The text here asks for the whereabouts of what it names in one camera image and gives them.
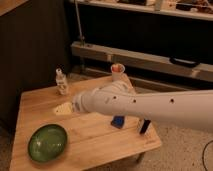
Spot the blue sponge block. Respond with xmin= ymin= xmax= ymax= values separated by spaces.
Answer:
xmin=111 ymin=116 xmax=125 ymax=129

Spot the grey metal shelf beam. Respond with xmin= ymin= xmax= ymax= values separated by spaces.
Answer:
xmin=71 ymin=41 xmax=213 ymax=82

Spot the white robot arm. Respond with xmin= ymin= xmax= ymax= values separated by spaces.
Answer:
xmin=53 ymin=81 xmax=213 ymax=132

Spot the wooden table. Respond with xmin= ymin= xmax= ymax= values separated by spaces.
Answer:
xmin=9 ymin=76 xmax=161 ymax=171

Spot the upper metal shelf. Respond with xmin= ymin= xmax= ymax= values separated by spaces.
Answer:
xmin=69 ymin=0 xmax=213 ymax=21

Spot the black floor cable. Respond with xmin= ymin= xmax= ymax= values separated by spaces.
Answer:
xmin=201 ymin=139 xmax=213 ymax=171

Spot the black handle strap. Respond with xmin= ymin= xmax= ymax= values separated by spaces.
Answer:
xmin=168 ymin=56 xmax=202 ymax=69

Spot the white paper cup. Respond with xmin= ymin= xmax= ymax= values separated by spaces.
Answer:
xmin=111 ymin=63 xmax=125 ymax=81

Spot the metal vertical pole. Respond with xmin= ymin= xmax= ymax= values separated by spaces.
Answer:
xmin=74 ymin=0 xmax=85 ymax=46

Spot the black and white box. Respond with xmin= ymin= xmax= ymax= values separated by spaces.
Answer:
xmin=138 ymin=119 xmax=151 ymax=134

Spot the green round plate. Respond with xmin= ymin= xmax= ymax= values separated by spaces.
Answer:
xmin=27 ymin=124 xmax=68 ymax=163

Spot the clear plastic bottle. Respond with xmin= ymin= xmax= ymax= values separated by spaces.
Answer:
xmin=56 ymin=68 xmax=68 ymax=95

